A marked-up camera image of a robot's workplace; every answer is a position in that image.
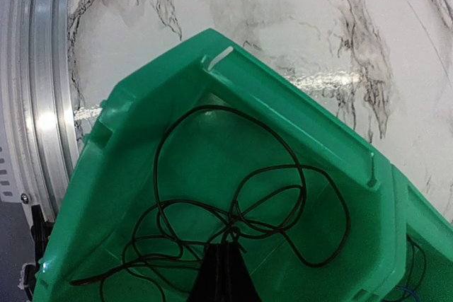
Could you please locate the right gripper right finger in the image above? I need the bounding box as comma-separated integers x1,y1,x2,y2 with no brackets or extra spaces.
224,243,260,302

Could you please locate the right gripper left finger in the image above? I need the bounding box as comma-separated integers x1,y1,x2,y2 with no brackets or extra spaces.
189,244,222,302

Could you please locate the black cable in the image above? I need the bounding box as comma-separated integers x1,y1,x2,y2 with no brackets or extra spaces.
403,234,429,292
69,199,248,302
154,105,352,269

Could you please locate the blue cable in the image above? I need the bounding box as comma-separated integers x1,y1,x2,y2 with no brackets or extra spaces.
392,284,422,302

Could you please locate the green three-compartment bin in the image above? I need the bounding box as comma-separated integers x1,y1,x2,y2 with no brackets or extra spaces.
34,29,452,301

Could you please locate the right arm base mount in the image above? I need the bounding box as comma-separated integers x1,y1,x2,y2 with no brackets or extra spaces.
18,204,55,301

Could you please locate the front aluminium rail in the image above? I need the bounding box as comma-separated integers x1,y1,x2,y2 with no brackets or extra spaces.
1,0,79,221

